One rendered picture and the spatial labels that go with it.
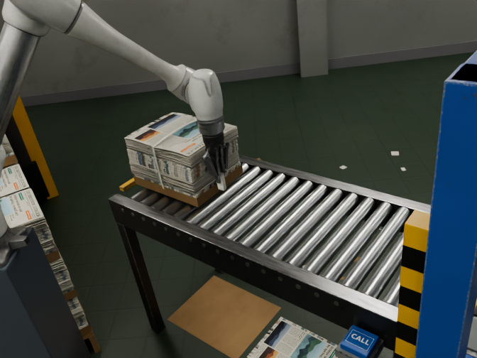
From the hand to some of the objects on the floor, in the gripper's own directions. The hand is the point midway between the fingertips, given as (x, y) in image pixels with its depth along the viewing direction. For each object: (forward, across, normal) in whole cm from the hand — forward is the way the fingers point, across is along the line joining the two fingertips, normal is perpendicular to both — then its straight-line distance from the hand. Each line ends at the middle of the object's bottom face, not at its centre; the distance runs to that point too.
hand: (221, 181), depth 169 cm
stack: (+93, +39, -122) cm, 158 cm away
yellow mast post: (+93, -31, -220) cm, 241 cm away
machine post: (+93, +34, +89) cm, 133 cm away
